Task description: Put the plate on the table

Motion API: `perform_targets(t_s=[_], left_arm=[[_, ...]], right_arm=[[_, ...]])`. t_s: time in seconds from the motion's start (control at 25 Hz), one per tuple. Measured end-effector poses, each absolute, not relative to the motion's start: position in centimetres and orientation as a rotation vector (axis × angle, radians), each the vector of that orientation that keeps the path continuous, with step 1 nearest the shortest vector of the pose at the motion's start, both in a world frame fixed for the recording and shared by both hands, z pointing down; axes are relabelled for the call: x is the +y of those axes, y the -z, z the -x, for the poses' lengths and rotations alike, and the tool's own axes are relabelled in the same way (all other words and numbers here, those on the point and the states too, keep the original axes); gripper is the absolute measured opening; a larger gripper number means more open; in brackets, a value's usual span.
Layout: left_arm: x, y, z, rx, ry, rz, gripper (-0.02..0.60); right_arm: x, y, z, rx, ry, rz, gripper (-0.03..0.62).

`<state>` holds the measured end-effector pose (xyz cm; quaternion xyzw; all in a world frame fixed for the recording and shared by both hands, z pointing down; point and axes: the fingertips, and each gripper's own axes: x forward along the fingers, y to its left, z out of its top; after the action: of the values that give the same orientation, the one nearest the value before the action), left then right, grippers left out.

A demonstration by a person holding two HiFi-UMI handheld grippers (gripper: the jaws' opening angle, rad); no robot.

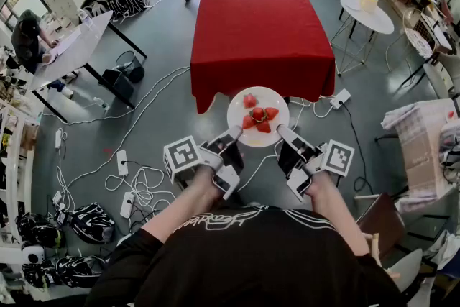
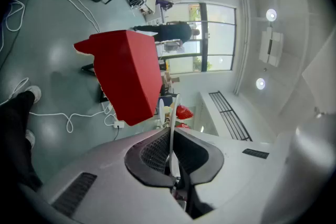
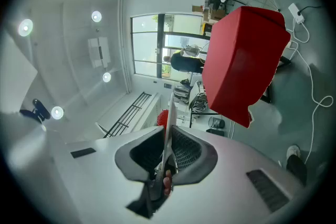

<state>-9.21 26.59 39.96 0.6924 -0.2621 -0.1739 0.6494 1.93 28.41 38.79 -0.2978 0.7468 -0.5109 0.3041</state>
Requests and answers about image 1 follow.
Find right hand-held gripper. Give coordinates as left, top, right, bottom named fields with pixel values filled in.
left=275, top=123, right=356, bottom=203

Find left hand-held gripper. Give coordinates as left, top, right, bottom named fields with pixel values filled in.
left=163, top=125, right=246, bottom=201

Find white round plate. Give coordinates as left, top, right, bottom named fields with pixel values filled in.
left=226, top=86, right=290, bottom=148

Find person's right forearm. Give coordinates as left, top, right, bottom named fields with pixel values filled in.
left=305, top=172, right=371, bottom=258

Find person's left forearm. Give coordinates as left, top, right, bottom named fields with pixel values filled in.
left=138, top=167, right=222, bottom=245

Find red cloth covered table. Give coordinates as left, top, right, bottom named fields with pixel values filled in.
left=189, top=0, right=336, bottom=116

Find white power strip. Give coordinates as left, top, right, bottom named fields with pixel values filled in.
left=116, top=150, right=129, bottom=177
left=329, top=88, right=352, bottom=110
left=119, top=191, right=136, bottom=219

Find person's black shirt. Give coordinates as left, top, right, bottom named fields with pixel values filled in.
left=84, top=204, right=409, bottom=307

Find brown wooden chair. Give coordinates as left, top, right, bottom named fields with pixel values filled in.
left=356, top=192, right=407, bottom=260

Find checked cloth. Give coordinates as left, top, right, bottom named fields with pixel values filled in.
left=380, top=98, right=458, bottom=155

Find black mesh waste bin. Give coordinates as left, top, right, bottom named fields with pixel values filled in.
left=114, top=50, right=146, bottom=84

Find black box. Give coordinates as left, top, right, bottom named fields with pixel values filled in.
left=98, top=68, right=134, bottom=102

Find tall cardboard box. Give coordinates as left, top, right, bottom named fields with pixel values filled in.
left=401, top=125, right=454, bottom=204

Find clear plastic bottle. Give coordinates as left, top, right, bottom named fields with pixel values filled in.
left=92, top=96, right=111, bottom=111
left=76, top=8, right=95, bottom=28

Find round white side table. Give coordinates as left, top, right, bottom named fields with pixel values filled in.
left=329, top=0, right=395, bottom=76

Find black-white patterned helmet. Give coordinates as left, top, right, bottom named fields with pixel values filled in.
left=55, top=255, right=107, bottom=289
left=16, top=212, right=65, bottom=249
left=70, top=203, right=116, bottom=245
left=21, top=262, right=55, bottom=289

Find white plastic chair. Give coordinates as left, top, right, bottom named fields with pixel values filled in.
left=423, top=52, right=460, bottom=101

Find pale yellow bottle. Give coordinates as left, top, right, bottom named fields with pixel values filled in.
left=359, top=0, right=380, bottom=14

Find grey desk with black legs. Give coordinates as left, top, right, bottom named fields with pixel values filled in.
left=27, top=9, right=147, bottom=123

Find pile of black patterned bags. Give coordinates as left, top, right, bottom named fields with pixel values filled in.
left=81, top=0, right=151, bottom=23

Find white paper sheets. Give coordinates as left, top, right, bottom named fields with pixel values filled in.
left=46, top=28, right=83, bottom=65

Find white shelf unit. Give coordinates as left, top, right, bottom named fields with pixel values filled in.
left=0, top=96, right=42, bottom=263

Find white round device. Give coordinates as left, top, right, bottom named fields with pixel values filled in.
left=20, top=242, right=46, bottom=265

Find black cable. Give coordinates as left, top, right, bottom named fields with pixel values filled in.
left=339, top=102, right=375, bottom=194

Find tangled white cable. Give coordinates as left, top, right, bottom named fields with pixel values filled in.
left=103, top=165, right=178, bottom=224

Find long white cable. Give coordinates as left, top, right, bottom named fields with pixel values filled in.
left=40, top=65, right=191, bottom=127

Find wire chair with floral cushion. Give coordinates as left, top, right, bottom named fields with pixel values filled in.
left=385, top=6, right=454, bottom=73

